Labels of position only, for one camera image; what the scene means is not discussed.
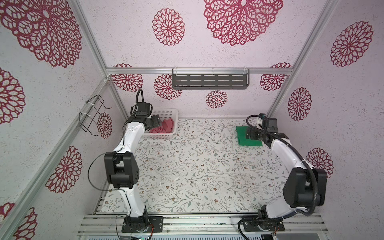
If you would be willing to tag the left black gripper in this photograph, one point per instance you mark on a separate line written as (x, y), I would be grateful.
(156, 121)

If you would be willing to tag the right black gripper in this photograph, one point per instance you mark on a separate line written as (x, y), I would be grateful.
(253, 130)

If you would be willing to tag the green tank top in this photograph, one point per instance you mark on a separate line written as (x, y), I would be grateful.
(245, 140)

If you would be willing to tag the pink red tank top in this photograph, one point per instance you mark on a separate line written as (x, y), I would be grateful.
(166, 127)

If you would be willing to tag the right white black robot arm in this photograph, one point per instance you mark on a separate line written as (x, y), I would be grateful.
(305, 187)

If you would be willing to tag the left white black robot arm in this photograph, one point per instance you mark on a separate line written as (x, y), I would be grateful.
(121, 166)

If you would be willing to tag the white plastic laundry basket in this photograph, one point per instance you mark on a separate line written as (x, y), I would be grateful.
(164, 113)

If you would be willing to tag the dark grey wall shelf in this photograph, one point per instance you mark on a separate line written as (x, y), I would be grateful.
(189, 81)

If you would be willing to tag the black wire wall rack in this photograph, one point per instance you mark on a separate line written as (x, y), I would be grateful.
(89, 117)

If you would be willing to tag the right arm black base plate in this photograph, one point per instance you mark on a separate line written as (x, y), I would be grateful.
(263, 224)

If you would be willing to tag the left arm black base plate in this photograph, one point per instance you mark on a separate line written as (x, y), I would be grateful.
(141, 223)

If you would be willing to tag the aluminium front rail frame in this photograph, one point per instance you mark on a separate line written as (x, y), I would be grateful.
(205, 226)

